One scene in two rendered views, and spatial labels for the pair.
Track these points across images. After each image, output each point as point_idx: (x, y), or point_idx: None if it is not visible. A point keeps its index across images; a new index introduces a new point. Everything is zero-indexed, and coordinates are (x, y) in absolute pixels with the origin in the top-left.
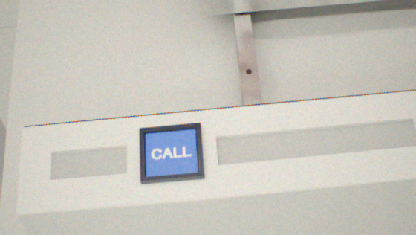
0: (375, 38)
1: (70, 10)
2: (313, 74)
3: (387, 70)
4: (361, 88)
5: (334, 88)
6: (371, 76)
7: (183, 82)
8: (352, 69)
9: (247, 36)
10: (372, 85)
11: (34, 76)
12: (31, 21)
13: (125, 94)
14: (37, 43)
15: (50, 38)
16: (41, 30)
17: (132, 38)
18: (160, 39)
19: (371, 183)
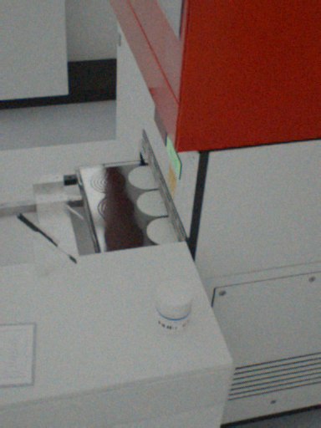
0: (31, 251)
1: (48, 160)
2: (9, 231)
3: (11, 255)
4: (1, 247)
5: (2, 238)
6: (7, 250)
7: (7, 195)
8: (12, 243)
9: (22, 203)
10: (2, 250)
11: (12, 155)
12: (43, 150)
13: (2, 180)
14: (30, 154)
15: (33, 156)
16: (38, 154)
17: (32, 179)
18: (31, 186)
19: None
